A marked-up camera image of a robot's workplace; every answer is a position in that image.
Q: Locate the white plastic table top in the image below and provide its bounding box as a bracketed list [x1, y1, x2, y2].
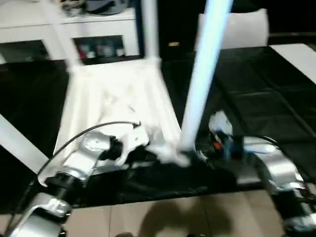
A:
[37, 57, 192, 187]

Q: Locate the black table mat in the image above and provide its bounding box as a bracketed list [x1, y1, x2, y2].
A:
[0, 45, 316, 209]

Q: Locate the white flat board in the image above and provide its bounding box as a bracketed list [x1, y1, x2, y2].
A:
[269, 43, 316, 85]

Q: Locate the black cabinet with gold label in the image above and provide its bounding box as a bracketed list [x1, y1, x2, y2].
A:
[137, 0, 207, 58]

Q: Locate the grey round bag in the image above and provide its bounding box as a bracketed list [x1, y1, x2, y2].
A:
[86, 0, 125, 15]

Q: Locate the black bundle in plastic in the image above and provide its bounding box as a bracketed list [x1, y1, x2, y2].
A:
[61, 0, 87, 17]

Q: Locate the white sideboard cabinet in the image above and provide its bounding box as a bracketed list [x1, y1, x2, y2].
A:
[0, 4, 139, 64]

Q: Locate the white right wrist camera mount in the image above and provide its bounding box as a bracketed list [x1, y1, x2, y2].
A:
[208, 111, 234, 158]

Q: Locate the black rail with red mark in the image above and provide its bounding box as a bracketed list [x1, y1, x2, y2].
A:
[268, 32, 316, 38]

